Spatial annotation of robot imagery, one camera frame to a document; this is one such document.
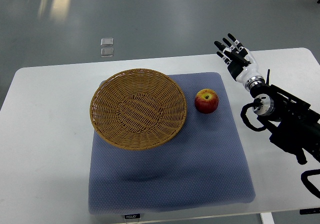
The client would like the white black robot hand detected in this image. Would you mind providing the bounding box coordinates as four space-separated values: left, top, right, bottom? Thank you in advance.
214 33 266 91

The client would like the red yellow apple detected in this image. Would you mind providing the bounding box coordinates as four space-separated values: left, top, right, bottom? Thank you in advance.
194 88 219 114

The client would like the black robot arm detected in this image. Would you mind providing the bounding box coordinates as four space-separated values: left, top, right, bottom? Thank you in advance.
240 76 320 165

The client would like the woven wicker basket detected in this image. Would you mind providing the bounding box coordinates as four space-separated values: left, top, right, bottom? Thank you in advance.
89 68 187 151

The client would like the blue quilted mat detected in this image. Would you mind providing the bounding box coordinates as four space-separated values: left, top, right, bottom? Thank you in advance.
88 72 256 215

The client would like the lower floor socket cover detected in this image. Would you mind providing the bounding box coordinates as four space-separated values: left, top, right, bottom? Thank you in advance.
100 47 114 57

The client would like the floor socket cover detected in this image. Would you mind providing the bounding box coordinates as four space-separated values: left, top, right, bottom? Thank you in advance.
100 37 114 47
100 47 114 57

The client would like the upper floor socket cover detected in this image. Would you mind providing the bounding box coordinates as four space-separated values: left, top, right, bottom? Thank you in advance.
100 37 114 47

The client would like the white table leg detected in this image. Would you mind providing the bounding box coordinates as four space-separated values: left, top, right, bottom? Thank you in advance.
260 212 275 224

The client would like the black table control panel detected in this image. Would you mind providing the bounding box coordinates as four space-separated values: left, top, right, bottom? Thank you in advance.
299 208 320 215

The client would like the black table brand label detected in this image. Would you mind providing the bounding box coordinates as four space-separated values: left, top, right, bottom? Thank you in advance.
124 213 141 220

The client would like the black cable loop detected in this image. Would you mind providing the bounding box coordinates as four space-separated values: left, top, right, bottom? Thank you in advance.
300 169 320 197

